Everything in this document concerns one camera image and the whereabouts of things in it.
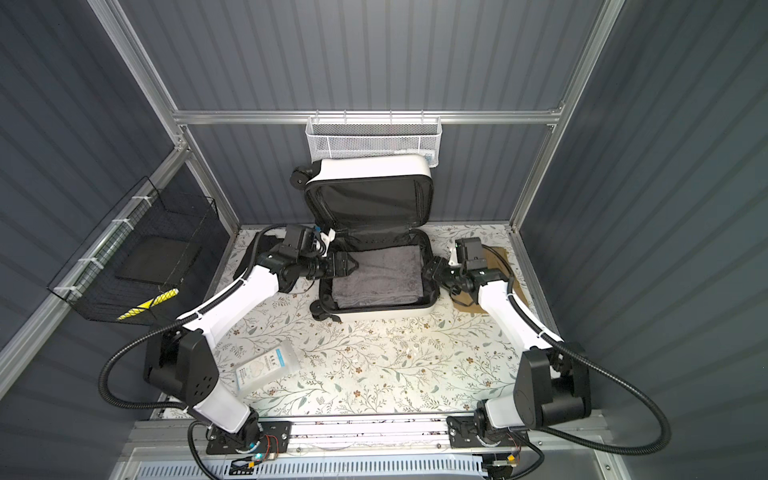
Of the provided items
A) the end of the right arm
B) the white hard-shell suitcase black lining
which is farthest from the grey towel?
the end of the right arm

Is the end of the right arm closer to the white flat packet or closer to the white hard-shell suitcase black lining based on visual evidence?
the white hard-shell suitcase black lining

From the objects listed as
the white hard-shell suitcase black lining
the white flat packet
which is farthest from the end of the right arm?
the white flat packet

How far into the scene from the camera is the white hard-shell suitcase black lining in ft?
2.69

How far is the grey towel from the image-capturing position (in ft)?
3.13

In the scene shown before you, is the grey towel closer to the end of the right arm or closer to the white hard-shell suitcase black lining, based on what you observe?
the white hard-shell suitcase black lining
